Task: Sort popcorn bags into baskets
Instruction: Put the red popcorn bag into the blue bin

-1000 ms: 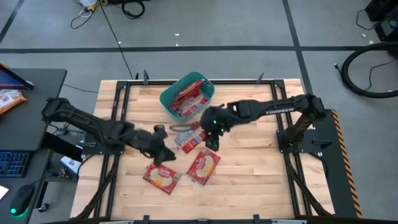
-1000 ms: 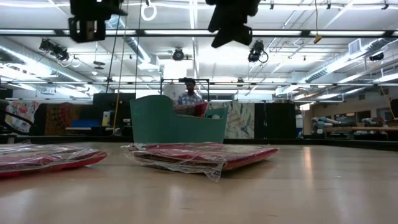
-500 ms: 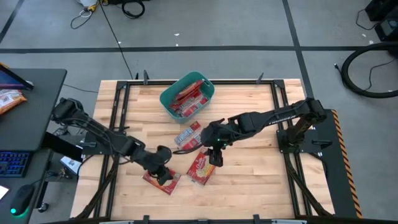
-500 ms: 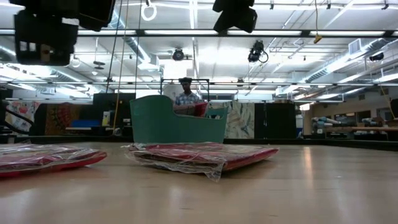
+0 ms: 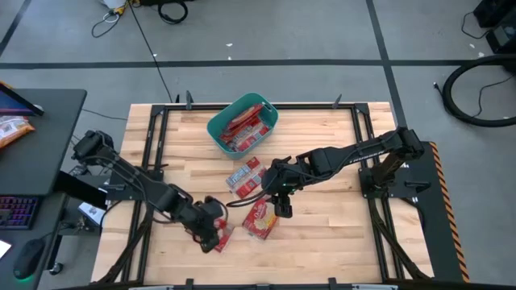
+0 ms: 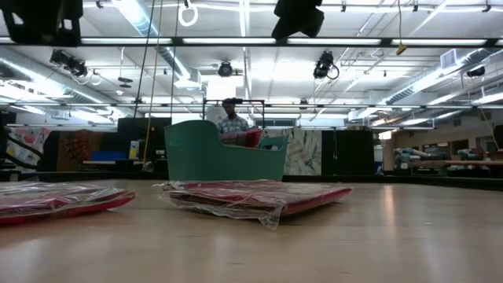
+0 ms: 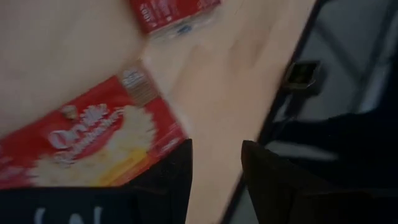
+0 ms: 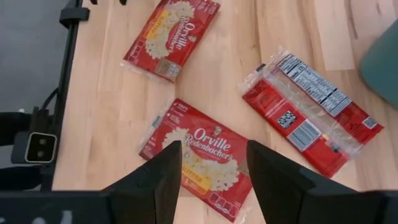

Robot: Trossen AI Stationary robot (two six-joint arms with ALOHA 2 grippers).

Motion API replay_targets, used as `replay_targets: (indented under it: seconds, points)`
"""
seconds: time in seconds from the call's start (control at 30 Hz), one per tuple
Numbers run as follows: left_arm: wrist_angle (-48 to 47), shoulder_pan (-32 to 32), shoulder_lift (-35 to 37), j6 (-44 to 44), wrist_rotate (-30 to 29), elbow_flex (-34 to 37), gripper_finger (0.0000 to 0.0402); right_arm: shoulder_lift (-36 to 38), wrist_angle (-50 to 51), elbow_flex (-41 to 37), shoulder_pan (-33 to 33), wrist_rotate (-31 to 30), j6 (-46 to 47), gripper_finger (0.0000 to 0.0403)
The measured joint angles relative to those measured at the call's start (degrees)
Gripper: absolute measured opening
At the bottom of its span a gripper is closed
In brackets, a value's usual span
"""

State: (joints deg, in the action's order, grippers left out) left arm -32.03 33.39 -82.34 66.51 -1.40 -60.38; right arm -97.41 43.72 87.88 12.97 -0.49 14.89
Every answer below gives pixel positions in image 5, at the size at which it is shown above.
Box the black computer monitor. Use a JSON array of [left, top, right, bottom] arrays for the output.
[[0, 80, 45, 118]]

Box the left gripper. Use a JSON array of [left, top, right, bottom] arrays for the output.
[[181, 196, 228, 255]]

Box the black aluminium table frame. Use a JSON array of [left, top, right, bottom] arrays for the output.
[[90, 90, 436, 290]]

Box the white lidded container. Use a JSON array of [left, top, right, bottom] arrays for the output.
[[100, 0, 131, 10]]

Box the yellow hanging cord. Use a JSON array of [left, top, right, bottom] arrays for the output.
[[112, 0, 142, 15]]

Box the orange snack bag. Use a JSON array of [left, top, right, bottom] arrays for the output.
[[0, 115, 36, 150]]

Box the red popcorn bag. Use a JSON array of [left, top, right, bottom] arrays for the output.
[[223, 102, 266, 138], [230, 122, 271, 153], [235, 165, 269, 200], [212, 218, 236, 254], [218, 127, 243, 147], [241, 197, 280, 242], [224, 155, 262, 190]]

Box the thick black hose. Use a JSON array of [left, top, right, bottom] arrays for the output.
[[440, 53, 516, 129]]

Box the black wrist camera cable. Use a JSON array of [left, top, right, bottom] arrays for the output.
[[225, 188, 279, 209]]

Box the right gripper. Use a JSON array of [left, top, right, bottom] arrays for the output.
[[260, 155, 308, 220]]

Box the black equipment case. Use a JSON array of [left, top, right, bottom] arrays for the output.
[[472, 0, 516, 29], [485, 15, 516, 56]]

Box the black backlit keyboard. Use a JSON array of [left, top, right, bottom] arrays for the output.
[[0, 195, 40, 231]]

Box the teal plastic basket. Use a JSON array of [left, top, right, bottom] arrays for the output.
[[206, 92, 280, 161]]

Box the black computer mouse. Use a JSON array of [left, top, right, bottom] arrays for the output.
[[12, 238, 47, 280]]

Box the black desk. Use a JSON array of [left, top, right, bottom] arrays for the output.
[[0, 191, 69, 290], [0, 88, 88, 197]]

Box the long thin black cable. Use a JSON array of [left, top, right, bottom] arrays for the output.
[[127, 0, 175, 104]]

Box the small white box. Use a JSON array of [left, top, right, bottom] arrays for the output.
[[77, 201, 107, 227]]

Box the black coiled cable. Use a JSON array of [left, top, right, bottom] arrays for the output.
[[156, 0, 189, 26]]

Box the black hazard-striped base plate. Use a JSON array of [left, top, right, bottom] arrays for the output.
[[357, 140, 472, 284]]

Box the large black box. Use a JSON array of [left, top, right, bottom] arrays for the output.
[[139, 0, 194, 6]]

